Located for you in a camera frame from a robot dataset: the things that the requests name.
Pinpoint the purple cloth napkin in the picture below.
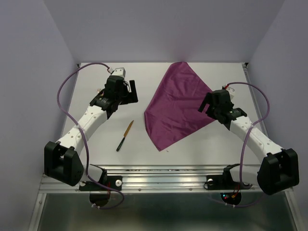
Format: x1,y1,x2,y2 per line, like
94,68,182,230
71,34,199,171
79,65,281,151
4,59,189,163
144,62,214,151

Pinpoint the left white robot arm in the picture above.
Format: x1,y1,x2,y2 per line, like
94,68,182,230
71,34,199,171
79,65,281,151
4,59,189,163
44,75,138,186

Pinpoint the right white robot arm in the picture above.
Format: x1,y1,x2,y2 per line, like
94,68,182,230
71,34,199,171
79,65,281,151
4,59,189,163
199,89,299,195

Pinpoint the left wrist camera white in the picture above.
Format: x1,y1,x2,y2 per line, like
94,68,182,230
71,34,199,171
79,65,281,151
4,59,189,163
112,67,126,78

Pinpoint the gold knife dark handle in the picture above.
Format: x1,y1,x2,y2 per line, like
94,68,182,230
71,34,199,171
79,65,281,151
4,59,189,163
116,120,134,152

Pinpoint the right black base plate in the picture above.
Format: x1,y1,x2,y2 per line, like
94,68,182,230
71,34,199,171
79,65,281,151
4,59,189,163
204,174,245,191

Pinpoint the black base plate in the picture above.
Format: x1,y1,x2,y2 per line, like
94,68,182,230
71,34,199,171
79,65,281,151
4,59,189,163
79,175,123,192
204,174,245,191

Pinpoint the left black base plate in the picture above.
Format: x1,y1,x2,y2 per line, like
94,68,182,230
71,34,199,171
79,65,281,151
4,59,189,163
79,175,123,192

